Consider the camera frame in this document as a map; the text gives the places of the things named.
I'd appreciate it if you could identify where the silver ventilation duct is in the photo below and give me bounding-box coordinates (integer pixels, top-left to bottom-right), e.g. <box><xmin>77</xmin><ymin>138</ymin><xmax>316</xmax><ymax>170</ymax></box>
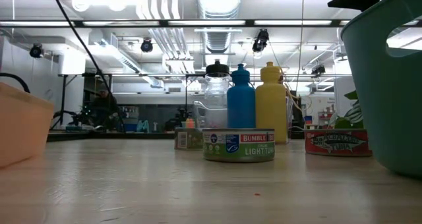
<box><xmin>194</xmin><ymin>0</ymin><xmax>243</xmax><ymax>53</ymax></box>

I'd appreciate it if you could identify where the black aluminium table frame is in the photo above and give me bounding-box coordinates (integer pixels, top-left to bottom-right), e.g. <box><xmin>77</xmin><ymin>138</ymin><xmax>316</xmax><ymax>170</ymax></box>
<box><xmin>47</xmin><ymin>130</ymin><xmax>330</xmax><ymax>142</ymax></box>

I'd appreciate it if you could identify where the black background stand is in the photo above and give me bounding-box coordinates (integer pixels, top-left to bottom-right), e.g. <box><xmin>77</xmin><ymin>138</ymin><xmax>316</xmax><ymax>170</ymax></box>
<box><xmin>51</xmin><ymin>74</ymin><xmax>78</xmax><ymax>130</ymax></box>

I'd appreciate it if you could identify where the yellow plastic bottle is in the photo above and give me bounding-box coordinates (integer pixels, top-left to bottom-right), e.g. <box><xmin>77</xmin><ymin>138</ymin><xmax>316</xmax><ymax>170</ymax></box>
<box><xmin>255</xmin><ymin>61</ymin><xmax>289</xmax><ymax>144</ymax></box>

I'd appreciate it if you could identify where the red label tuna can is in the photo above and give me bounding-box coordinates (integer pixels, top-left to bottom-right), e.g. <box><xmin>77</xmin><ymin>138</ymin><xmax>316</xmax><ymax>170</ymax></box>
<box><xmin>305</xmin><ymin>128</ymin><xmax>373</xmax><ymax>157</ymax></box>

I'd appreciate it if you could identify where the black rack frame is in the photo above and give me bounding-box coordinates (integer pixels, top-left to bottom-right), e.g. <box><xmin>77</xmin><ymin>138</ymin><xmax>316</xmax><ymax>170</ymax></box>
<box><xmin>183</xmin><ymin>72</ymin><xmax>207</xmax><ymax>119</ymax></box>

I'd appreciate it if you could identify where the black light bar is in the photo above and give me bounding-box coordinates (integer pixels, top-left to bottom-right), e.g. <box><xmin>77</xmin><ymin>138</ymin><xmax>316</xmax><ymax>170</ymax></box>
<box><xmin>0</xmin><ymin>18</ymin><xmax>350</xmax><ymax>28</ymax></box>

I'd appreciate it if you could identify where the picture label food can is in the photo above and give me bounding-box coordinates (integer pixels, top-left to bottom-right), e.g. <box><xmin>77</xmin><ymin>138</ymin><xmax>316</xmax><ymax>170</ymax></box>
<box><xmin>173</xmin><ymin>127</ymin><xmax>204</xmax><ymax>152</ymax></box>

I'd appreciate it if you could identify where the black ceiling camera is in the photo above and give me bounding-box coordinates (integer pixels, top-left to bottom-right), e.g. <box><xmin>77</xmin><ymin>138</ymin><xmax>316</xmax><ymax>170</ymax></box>
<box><xmin>252</xmin><ymin>28</ymin><xmax>270</xmax><ymax>53</ymax></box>
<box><xmin>311</xmin><ymin>64</ymin><xmax>326</xmax><ymax>78</ymax></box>
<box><xmin>140</xmin><ymin>38</ymin><xmax>154</xmax><ymax>53</ymax></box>
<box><xmin>29</xmin><ymin>44</ymin><xmax>44</xmax><ymax>59</ymax></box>

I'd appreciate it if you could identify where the blue plastic bottle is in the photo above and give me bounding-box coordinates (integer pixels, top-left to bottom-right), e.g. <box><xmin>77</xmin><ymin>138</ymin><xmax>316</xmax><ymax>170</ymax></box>
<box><xmin>226</xmin><ymin>63</ymin><xmax>257</xmax><ymax>129</ymax></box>

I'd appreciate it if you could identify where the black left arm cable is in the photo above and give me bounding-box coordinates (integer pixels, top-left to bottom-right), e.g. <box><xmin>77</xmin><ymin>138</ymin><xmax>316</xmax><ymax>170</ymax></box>
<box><xmin>0</xmin><ymin>0</ymin><xmax>125</xmax><ymax>131</ymax></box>

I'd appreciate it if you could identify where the teal plastic basket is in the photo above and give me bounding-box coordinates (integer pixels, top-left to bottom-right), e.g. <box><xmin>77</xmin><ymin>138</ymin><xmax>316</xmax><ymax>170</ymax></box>
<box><xmin>340</xmin><ymin>0</ymin><xmax>422</xmax><ymax>177</ymax></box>

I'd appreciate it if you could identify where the clear plastic bin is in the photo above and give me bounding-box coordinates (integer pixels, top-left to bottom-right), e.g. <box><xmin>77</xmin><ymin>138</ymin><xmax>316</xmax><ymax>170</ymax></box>
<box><xmin>193</xmin><ymin>100</ymin><xmax>294</xmax><ymax>142</ymax></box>

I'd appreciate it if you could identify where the green label tuna can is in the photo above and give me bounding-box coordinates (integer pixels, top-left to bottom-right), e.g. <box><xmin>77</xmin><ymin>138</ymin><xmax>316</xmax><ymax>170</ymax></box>
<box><xmin>202</xmin><ymin>127</ymin><xmax>276</xmax><ymax>163</ymax></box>

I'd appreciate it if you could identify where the green plant white pot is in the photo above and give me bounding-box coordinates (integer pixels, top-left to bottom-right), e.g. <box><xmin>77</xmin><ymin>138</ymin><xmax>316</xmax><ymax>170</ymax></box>
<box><xmin>329</xmin><ymin>90</ymin><xmax>365</xmax><ymax>130</ymax></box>

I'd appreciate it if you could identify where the person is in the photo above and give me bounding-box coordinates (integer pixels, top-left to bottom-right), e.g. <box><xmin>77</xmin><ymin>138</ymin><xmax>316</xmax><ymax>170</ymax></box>
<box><xmin>88</xmin><ymin>89</ymin><xmax>121</xmax><ymax>132</ymax></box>

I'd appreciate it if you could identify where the orange translucent plastic bin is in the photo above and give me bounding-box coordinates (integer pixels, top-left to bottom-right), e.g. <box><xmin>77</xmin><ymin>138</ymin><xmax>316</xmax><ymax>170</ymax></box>
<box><xmin>0</xmin><ymin>82</ymin><xmax>55</xmax><ymax>168</ymax></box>

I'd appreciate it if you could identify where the clear bottle black cap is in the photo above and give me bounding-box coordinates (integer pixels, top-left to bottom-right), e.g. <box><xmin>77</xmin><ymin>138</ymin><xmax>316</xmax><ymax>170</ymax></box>
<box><xmin>203</xmin><ymin>59</ymin><xmax>231</xmax><ymax>128</ymax></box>

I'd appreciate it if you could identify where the white cabinet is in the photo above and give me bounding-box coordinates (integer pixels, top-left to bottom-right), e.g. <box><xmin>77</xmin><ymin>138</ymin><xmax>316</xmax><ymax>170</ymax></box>
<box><xmin>333</xmin><ymin>77</ymin><xmax>351</xmax><ymax>118</ymax></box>

